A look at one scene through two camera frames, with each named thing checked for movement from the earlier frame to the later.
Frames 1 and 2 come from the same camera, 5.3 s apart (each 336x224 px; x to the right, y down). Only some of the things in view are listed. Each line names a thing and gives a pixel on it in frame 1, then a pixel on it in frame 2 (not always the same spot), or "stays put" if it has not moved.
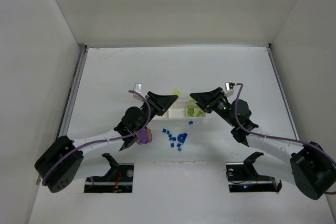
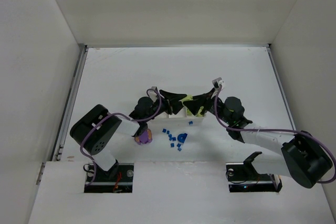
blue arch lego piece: [181, 137] stays put
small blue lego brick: [179, 148] stays put
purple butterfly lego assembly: [145, 136] stays put
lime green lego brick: [195, 112] stays put
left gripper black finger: [161, 103] to [174, 100]
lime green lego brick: [176, 92] to [189, 97]
